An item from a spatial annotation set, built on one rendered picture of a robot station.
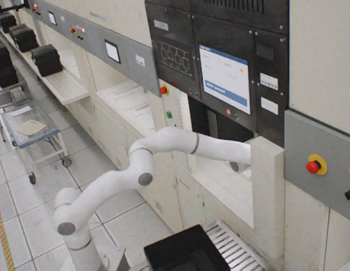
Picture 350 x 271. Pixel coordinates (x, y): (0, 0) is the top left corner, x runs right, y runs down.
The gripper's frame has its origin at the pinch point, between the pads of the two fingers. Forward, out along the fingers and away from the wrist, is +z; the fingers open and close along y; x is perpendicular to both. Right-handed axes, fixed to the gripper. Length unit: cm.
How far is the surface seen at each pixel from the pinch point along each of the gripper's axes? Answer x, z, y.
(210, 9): 64, -30, -9
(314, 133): 34, -31, 39
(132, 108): -34, -17, -140
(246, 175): -28.9, -9.8, -18.4
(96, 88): -31, -25, -194
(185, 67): 35, -30, -31
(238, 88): 37.1, -30.1, 4.4
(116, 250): -43, -84, -30
